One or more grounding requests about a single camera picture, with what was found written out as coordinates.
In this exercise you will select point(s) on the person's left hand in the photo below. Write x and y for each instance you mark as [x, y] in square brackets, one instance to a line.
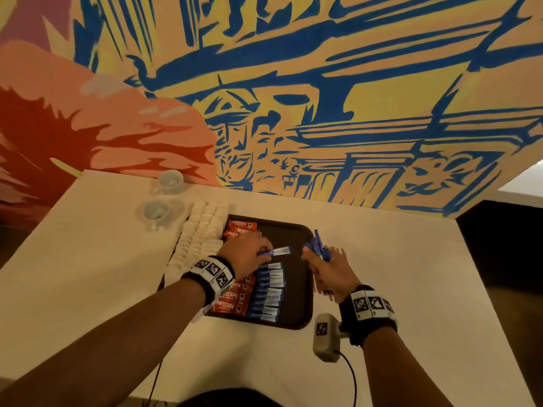
[244, 254]

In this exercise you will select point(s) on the person's right hand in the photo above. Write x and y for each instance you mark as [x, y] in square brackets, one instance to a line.
[332, 273]

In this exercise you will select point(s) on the dark brown tray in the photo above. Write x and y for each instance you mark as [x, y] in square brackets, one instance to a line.
[301, 284]

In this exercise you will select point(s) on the row of red Nescafe sachets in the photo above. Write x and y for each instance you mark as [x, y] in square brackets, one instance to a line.
[233, 296]

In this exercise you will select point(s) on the row of blue sachets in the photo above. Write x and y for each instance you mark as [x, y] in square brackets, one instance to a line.
[267, 292]

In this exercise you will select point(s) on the row of tea bags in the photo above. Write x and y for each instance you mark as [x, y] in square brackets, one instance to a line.
[197, 237]

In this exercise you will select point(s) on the person's left forearm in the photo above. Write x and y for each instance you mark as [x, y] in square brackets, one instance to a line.
[93, 351]

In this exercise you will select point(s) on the person's right forearm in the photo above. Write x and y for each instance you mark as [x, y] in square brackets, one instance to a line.
[403, 373]

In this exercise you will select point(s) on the person's black shirt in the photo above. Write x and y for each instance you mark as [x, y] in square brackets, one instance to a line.
[229, 398]

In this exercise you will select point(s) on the black marker wristband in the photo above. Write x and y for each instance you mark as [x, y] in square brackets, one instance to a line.
[210, 277]
[366, 313]

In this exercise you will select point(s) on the small white cup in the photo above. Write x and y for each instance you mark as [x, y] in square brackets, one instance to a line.
[170, 180]
[155, 212]

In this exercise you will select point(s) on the white counter ledge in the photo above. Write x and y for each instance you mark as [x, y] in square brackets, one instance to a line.
[524, 186]

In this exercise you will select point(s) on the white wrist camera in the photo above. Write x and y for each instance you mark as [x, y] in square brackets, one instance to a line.
[327, 336]

